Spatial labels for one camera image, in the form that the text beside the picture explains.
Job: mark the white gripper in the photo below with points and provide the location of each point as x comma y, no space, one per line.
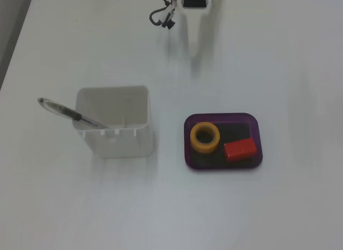
194,12

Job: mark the red cube block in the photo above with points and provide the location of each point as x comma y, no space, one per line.
239,150

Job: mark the white plastic pen holder box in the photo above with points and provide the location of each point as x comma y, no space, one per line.
126,142

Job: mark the yellow masking tape roll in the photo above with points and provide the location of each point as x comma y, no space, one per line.
193,138

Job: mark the purple metal tray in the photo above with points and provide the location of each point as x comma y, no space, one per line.
190,158

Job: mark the black clear ballpoint pen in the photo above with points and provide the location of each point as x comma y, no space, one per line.
64,110

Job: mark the small black gripper camera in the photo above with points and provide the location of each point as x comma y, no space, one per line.
168,22

